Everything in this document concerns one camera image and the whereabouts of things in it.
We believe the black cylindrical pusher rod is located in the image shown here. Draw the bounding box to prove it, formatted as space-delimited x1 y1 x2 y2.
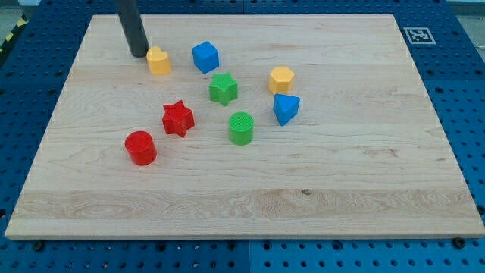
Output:
114 0 149 58

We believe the yellow heart block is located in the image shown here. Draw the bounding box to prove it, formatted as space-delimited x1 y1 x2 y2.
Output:
146 46 171 75

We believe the red star block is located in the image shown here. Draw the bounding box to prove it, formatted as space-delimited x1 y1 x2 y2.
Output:
161 100 195 137

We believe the green star block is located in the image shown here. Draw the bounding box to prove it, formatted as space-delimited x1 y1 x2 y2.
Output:
209 72 238 106

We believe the blue cube block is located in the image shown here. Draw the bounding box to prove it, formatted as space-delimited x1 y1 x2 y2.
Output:
192 41 220 74

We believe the red cylinder block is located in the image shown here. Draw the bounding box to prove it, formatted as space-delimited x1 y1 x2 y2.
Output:
124 130 157 165

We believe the green cylinder block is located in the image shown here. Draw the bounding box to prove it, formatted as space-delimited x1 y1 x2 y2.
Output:
229 111 255 146

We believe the yellow hexagon block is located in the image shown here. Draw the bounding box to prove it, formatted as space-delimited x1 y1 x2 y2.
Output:
268 66 295 95

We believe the blue triangle block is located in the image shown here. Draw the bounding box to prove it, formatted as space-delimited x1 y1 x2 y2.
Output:
273 93 300 126

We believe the black bolt front left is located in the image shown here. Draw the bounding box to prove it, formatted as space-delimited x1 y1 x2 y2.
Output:
32 240 45 252

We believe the black bolt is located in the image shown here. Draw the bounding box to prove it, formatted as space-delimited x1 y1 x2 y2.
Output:
452 237 466 249
32 240 45 252

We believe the light wooden board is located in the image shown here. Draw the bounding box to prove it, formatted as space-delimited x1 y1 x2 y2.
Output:
5 14 484 240

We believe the white fiducial marker tag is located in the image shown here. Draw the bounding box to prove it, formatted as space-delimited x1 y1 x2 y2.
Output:
403 27 436 45

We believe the black bolt front right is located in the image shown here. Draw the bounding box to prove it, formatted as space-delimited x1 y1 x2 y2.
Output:
452 237 466 249

